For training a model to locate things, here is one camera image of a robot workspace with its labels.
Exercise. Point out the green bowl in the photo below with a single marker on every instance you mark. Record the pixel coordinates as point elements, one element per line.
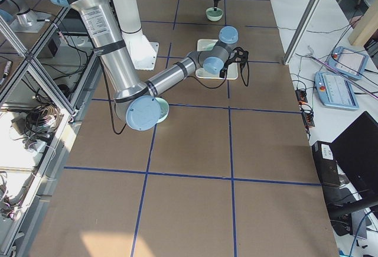
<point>208,46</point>
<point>214,14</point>

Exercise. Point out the green bowl near elbow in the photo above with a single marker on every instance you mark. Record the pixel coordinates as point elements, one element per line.
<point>165,108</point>

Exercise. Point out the green bowl on tray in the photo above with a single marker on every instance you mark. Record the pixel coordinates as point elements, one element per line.
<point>208,46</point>

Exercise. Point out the blue teach pendant near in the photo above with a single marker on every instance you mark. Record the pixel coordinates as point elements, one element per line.
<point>334,91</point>

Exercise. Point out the blue teach pendant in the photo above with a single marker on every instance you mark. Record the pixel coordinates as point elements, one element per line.
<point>348,62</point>
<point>334,91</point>

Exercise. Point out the blue teach pendant far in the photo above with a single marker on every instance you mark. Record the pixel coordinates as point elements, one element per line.
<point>348,62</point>

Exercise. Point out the black box device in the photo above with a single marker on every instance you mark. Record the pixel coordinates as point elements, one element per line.
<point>325,164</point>

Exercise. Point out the black laptop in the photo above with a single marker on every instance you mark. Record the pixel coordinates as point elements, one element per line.
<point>355,151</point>

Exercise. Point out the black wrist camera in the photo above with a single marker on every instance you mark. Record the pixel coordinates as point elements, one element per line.
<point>241,56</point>

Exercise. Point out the white camera pole mount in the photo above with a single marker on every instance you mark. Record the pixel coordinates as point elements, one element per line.
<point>143,53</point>

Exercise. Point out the aluminium frame post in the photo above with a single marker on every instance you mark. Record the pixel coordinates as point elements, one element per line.
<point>301,29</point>

